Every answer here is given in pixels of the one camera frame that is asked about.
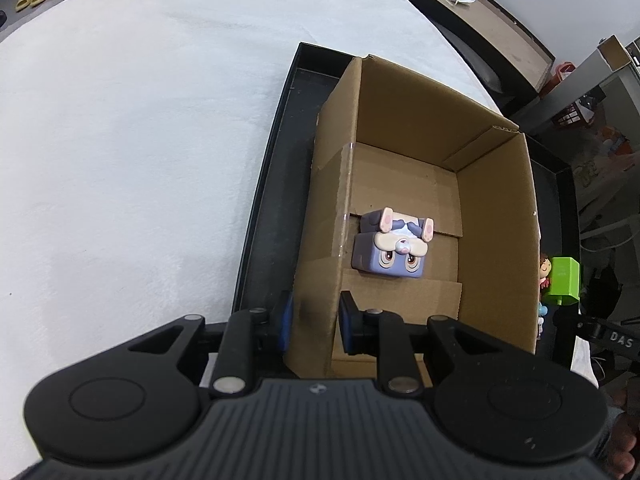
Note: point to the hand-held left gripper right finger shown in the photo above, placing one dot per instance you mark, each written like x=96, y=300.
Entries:
x=347, y=321

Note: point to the black framed board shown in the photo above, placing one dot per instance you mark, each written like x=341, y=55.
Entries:
x=490, y=35

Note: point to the person's right hand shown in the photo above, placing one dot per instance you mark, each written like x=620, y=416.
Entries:
x=626, y=435

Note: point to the white glass-top table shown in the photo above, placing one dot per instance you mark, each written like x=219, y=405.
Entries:
x=575, y=82

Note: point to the red plastic basket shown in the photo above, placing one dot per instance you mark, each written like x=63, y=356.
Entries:
x=570, y=117

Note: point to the girl doll figure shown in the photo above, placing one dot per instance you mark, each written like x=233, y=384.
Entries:
x=544, y=270

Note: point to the green block toy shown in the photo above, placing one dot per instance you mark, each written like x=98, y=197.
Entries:
x=565, y=280

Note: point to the cream tote bag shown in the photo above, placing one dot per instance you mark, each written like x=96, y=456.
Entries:
x=600, y=180

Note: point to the black tray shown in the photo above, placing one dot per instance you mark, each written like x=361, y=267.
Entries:
x=280, y=160

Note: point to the purple bunny cube toy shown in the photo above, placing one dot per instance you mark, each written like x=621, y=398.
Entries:
x=390, y=260

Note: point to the brown cardboard box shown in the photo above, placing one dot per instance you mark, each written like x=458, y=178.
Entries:
x=500, y=235

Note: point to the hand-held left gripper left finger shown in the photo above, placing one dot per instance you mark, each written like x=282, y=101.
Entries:
x=286, y=320

